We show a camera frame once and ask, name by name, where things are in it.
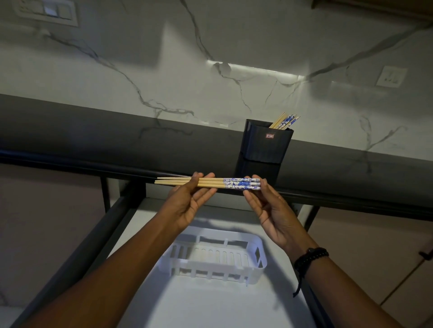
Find person's right hand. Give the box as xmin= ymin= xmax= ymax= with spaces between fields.
xmin=242 ymin=175 xmax=319 ymax=261

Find person's left hand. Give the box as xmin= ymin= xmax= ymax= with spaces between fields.
xmin=158 ymin=172 xmax=218 ymax=234

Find person's left forearm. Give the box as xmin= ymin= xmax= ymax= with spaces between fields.
xmin=21 ymin=214 xmax=180 ymax=328

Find person's right forearm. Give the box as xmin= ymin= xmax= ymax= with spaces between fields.
xmin=295 ymin=252 xmax=404 ymax=328

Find black plastic chopstick holder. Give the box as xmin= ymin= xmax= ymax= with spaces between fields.
xmin=234 ymin=118 xmax=294 ymax=186

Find white slotted plastic basket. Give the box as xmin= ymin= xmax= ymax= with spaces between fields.
xmin=158 ymin=225 xmax=268 ymax=286

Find dark framed pull-out drawer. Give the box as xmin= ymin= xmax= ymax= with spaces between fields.
xmin=10 ymin=176 xmax=336 ymax=328

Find black beaded bracelet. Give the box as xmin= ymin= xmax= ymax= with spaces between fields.
xmin=292 ymin=247 xmax=329 ymax=298

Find white wall socket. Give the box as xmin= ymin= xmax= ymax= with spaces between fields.
xmin=376 ymin=66 xmax=408 ymax=89

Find white wall switch plate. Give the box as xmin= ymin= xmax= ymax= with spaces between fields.
xmin=11 ymin=0 xmax=79 ymax=27

